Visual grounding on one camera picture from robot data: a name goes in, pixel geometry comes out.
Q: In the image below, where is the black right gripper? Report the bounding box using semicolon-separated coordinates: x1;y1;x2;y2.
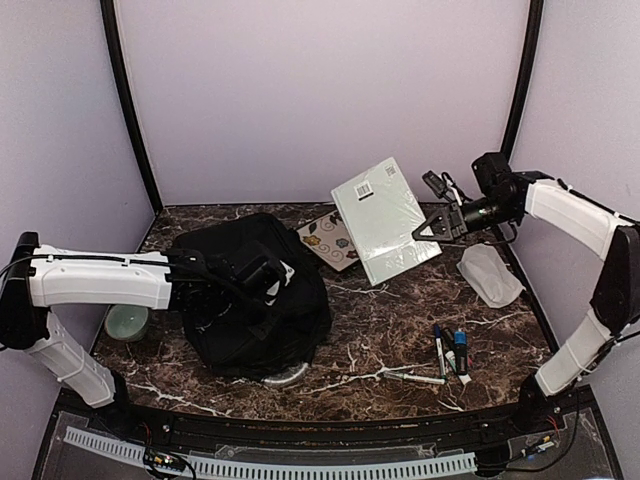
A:
413;194;519;243

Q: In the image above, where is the white cloth pouch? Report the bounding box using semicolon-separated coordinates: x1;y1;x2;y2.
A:
456;244;524;309

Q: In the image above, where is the grey shrink-wrapped notebook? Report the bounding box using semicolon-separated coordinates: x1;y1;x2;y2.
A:
331;157;442;286

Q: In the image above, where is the black student bag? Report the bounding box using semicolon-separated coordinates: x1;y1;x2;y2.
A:
167;213;332;381

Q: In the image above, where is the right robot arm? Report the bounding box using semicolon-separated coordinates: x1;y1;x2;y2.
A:
413;170;639;434

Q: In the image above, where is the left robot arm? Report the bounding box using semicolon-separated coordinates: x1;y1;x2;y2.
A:
1;232;298;436

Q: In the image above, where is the pale green ceramic bowl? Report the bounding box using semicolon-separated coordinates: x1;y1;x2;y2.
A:
104;305;149;342

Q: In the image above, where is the blue-capped black highlighter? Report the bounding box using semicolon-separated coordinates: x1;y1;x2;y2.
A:
454;330;468;375

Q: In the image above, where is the blue-capped white marker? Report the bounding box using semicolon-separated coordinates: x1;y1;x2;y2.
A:
433;324;446;382

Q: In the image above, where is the black marker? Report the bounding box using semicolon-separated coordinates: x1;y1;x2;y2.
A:
441;327;457;374

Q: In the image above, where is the white green glue stick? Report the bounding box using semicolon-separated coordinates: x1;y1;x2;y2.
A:
446;350;472;386

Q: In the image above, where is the clear-capped white pen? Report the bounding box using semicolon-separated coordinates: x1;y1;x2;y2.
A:
382;370;446;385

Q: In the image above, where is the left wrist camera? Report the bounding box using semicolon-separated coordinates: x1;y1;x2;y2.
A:
229;240;285;305

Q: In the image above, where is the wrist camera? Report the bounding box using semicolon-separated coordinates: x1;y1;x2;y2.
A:
471;152;512;197
229;240;285;305

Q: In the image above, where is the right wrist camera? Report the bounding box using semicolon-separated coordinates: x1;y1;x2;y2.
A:
471;152;512;197

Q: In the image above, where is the black front rail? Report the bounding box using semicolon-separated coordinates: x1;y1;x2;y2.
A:
131;404;522;448

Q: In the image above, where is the grey slotted cable duct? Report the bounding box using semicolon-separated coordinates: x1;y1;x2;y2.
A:
63;427;477;479

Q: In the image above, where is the right black frame post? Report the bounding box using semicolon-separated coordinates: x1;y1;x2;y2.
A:
500;0;544;161

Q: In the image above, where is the black frame post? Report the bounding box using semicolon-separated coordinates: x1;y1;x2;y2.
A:
100;0;164;216
500;0;544;161

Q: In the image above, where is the left black frame post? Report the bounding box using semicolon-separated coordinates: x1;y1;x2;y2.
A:
100;0;164;216

